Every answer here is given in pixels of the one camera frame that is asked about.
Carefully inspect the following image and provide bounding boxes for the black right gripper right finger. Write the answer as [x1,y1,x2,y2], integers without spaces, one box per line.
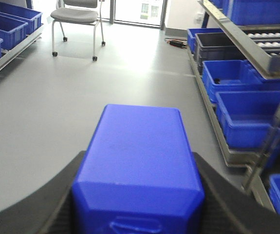
[193,152,280,234]

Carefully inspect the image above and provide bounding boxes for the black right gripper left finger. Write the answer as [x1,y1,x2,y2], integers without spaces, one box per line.
[0,151,85,234]

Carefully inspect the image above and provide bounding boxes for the blue plastic parts container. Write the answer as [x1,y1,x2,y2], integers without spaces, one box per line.
[72,104,205,234]

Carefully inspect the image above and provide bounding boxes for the left metal shelf rack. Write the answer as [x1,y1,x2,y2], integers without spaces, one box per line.
[0,23,45,71]

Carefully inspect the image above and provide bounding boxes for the metal roller shelf rack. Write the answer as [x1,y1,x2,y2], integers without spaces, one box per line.
[188,0,280,211]

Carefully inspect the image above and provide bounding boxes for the blue bin upper shelf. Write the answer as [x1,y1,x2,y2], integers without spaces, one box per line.
[212,0,280,25]

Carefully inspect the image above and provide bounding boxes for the blue bin nearest right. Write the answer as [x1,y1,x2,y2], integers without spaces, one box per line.
[216,91,280,149]

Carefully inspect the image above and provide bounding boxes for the dark grey bin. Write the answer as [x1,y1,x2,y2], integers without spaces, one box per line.
[193,33,245,75]

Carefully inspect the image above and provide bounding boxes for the black power adapter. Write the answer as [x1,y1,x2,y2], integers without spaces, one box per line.
[164,38,187,49]

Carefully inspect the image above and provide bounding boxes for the blue bin far right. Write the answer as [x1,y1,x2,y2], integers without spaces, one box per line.
[187,28,223,54]

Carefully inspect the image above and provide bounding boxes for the blue bin left middle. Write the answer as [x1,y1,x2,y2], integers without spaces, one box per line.
[0,15,28,50]

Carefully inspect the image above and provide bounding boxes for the blue bin left far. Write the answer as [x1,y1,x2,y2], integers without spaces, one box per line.
[0,2,42,35]

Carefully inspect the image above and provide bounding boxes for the grey office chair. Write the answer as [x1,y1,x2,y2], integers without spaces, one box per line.
[50,0,106,61]

